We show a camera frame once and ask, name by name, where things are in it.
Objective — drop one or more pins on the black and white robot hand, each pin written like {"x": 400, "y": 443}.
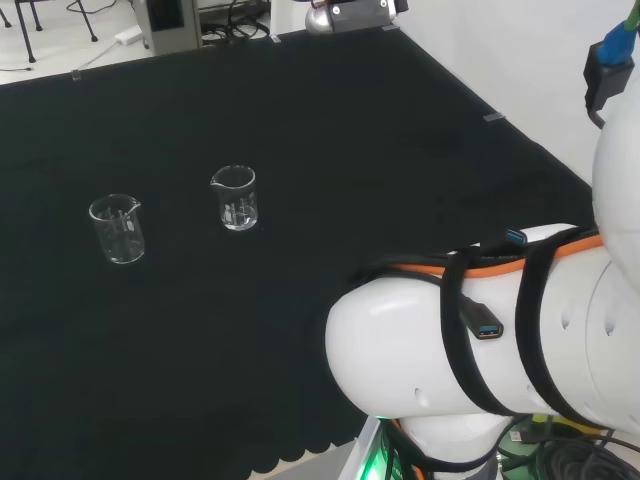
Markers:
{"x": 357, "y": 12}

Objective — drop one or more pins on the clear glass beaker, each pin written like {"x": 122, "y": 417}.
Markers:
{"x": 120, "y": 245}
{"x": 235, "y": 212}

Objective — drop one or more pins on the black table cloth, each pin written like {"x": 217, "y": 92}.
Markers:
{"x": 300, "y": 125}

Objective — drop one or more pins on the grey metal cabinet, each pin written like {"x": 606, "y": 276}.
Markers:
{"x": 170, "y": 25}

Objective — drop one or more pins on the white power strip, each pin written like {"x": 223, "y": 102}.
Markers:
{"x": 128, "y": 36}

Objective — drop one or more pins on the blue USB plug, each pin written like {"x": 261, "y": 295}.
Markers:
{"x": 517, "y": 236}

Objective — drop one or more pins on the black chair legs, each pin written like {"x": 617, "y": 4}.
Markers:
{"x": 30, "y": 30}

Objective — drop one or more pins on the metal base plate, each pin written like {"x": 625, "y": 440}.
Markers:
{"x": 365, "y": 450}

